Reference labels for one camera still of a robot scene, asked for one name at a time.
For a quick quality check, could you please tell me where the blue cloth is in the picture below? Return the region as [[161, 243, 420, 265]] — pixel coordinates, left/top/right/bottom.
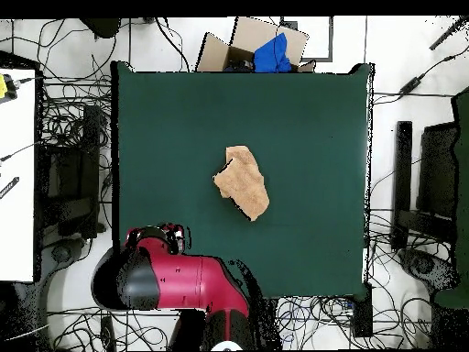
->
[[253, 32, 293, 73]]

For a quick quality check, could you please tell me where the grey rectangular frame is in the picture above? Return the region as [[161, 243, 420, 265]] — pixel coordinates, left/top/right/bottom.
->
[[280, 16, 334, 62]]

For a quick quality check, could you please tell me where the black power adapter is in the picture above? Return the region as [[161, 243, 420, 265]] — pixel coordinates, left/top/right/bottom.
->
[[398, 75, 423, 97]]

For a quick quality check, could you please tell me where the peach terry towel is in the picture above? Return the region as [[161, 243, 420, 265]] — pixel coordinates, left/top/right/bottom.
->
[[213, 145, 271, 223]]

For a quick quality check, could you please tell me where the black equipment case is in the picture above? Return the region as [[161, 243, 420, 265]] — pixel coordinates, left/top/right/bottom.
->
[[38, 104, 107, 240]]

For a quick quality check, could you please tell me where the yellow and black tool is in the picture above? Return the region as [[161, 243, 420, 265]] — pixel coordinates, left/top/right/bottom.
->
[[0, 72, 18, 102]]

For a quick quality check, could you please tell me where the black long rod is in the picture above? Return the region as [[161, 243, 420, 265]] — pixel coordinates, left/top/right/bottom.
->
[[429, 16, 469, 51]]

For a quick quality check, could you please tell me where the white desk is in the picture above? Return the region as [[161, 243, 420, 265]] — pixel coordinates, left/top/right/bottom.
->
[[0, 67, 37, 283]]

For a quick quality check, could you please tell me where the brown cardboard box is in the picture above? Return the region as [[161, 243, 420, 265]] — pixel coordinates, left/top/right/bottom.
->
[[195, 16, 317, 73]]

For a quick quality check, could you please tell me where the black cable tangle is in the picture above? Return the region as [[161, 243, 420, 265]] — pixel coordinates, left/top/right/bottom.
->
[[36, 17, 115, 148], [276, 210, 435, 351], [47, 296, 184, 352]]

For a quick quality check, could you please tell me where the dark green table cloth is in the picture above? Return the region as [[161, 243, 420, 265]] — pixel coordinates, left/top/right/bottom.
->
[[110, 60, 375, 299]]

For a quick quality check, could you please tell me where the black pedestal foot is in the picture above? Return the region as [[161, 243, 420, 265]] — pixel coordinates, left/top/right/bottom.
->
[[398, 247, 460, 292], [41, 236, 87, 265]]

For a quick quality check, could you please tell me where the black upright bar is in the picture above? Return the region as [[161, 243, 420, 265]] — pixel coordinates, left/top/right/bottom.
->
[[390, 120, 414, 251]]

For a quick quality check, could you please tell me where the black flat panel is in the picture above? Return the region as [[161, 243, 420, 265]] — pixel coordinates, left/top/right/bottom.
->
[[416, 122, 459, 222]]

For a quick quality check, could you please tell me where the black power strip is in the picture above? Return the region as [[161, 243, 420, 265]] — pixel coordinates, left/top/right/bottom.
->
[[352, 283, 374, 339]]

